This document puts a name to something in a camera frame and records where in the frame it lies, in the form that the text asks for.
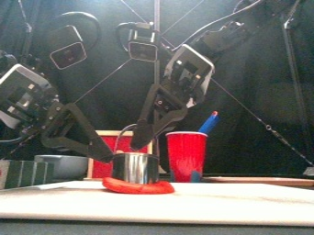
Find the red drawer with wooden frame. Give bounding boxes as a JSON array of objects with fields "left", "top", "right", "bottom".
[{"left": 85, "top": 129, "right": 155, "bottom": 180}]

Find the grey bowl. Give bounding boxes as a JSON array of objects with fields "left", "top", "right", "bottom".
[{"left": 33, "top": 153, "right": 91, "bottom": 182}]

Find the black background camera box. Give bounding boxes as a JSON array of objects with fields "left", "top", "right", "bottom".
[
  {"left": 127, "top": 21, "right": 159, "bottom": 63},
  {"left": 48, "top": 24, "right": 88, "bottom": 71}
]

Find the diagonal brace wire with turnbuckle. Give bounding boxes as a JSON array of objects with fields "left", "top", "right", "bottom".
[{"left": 210, "top": 77, "right": 314, "bottom": 167}]

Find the slanted metal frame bar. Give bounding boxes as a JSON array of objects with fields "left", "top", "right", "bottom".
[{"left": 281, "top": 11, "right": 314, "bottom": 173}]

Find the round steel dough cutter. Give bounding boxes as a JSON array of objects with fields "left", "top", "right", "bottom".
[{"left": 111, "top": 123, "right": 162, "bottom": 185}]

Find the red plastic cup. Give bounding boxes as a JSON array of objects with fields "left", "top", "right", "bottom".
[{"left": 164, "top": 130, "right": 210, "bottom": 184}]

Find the green white striped box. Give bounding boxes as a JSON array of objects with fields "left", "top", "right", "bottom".
[{"left": 0, "top": 159, "right": 55, "bottom": 191}]

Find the white cutting board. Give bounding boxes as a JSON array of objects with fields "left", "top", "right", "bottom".
[{"left": 0, "top": 179, "right": 314, "bottom": 228}]

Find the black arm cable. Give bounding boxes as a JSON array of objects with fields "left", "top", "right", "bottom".
[{"left": 171, "top": 0, "right": 267, "bottom": 52}]

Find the wooden board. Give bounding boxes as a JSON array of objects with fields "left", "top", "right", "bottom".
[{"left": 202, "top": 175, "right": 314, "bottom": 189}]

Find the metal frame pole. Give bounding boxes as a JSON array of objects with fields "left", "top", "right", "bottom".
[{"left": 152, "top": 0, "right": 162, "bottom": 87}]

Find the blue utensil with red tip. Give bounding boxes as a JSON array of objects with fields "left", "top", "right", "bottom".
[{"left": 198, "top": 110, "right": 220, "bottom": 136}]

